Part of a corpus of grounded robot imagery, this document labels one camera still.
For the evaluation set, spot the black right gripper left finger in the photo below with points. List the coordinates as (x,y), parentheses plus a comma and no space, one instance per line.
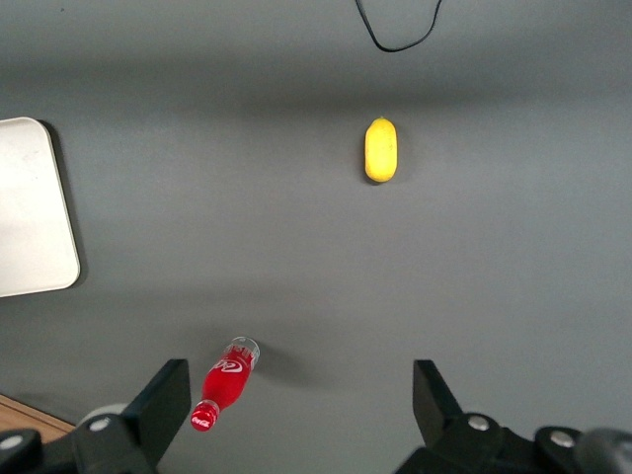
(160,415)

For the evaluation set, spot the yellow lemon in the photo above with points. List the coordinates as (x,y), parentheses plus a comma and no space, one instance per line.
(380,150)

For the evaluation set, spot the light wooden board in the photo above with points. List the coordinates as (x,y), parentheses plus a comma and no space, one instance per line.
(24,415)

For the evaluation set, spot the white rectangular tray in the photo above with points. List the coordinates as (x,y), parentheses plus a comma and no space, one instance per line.
(29,212)

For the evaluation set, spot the red cola bottle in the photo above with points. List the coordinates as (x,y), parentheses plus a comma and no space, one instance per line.
(228,380)

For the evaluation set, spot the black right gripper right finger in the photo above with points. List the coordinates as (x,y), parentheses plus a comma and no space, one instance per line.
(439,419)

